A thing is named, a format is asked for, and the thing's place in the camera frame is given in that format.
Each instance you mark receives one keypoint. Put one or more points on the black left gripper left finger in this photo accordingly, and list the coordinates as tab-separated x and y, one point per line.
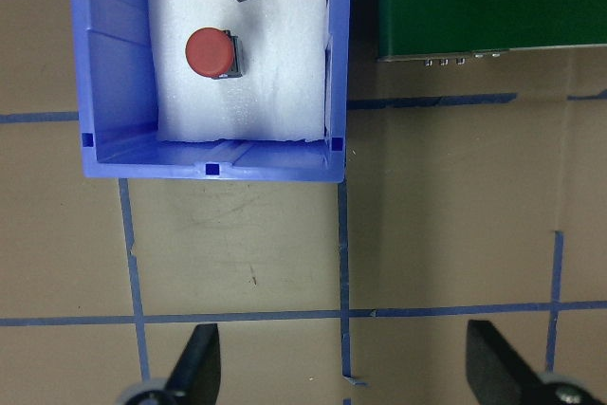
196	378

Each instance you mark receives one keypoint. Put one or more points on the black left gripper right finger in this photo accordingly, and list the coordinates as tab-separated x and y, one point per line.
497	374

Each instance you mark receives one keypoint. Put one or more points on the red mushroom push button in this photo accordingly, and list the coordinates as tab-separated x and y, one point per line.
214	54

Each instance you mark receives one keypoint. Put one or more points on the white foam pad left bin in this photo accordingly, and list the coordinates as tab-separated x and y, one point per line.
280	95

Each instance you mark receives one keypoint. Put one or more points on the green conveyor belt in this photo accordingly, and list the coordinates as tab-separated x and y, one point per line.
420	29

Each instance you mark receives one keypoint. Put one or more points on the blue left plastic bin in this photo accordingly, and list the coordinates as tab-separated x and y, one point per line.
118	108

